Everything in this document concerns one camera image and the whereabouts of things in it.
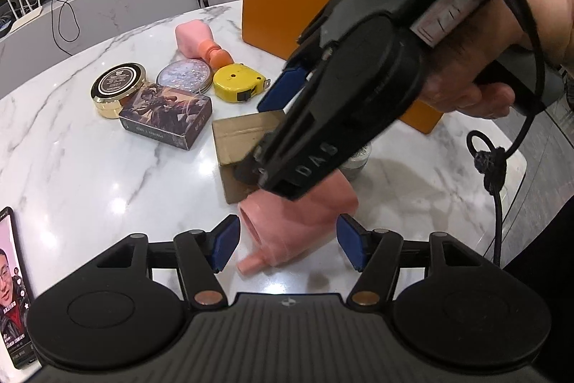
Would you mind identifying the black smartphone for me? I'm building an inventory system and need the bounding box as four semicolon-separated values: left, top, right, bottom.
0;206;39;370

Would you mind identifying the pink cup with spout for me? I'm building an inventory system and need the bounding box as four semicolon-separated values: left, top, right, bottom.
237;177;358;276

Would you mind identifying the black power cable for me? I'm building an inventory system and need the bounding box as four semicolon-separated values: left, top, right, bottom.
47;0;81;56

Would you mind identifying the black lanyard cord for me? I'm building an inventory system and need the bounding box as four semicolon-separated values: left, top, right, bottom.
466;0;548;267

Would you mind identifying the gold and black round jar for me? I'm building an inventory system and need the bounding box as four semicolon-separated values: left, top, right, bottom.
91;63;148;119

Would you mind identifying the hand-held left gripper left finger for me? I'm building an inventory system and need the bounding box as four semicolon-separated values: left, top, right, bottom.
85;214;241;312

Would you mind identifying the yellow tape measure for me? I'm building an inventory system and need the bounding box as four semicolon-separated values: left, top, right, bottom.
212;62;271;103

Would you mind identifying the small silver round jar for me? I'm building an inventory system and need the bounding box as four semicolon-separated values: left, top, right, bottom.
338;141;373;182

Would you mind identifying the brown cardboard piece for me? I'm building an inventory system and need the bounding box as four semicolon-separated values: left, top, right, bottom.
212;111;288;204

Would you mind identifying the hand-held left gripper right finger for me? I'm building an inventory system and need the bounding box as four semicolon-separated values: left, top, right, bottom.
337;213;489;307

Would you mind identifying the orange storage box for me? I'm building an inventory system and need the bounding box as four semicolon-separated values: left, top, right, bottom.
242;0;444;135

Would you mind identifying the person's dark clothing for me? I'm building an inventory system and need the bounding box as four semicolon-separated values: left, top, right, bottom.
500;181;574;383

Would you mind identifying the printed card box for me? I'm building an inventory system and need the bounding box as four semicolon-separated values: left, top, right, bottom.
119;83;213;151

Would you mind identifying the pink bottle with orange neck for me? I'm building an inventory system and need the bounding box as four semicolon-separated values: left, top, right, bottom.
175;20;235;70

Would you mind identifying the person's right hand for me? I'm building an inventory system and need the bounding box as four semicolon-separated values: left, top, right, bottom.
422;0;574;120

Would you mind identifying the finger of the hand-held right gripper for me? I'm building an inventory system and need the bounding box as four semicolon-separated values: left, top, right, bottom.
233;93;406;201
258;44;330;115

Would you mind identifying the round glitter compact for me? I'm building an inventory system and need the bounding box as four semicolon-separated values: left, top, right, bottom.
156;59;214;95

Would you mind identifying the white router with antennas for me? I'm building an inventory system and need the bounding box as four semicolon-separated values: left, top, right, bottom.
4;0;46;34

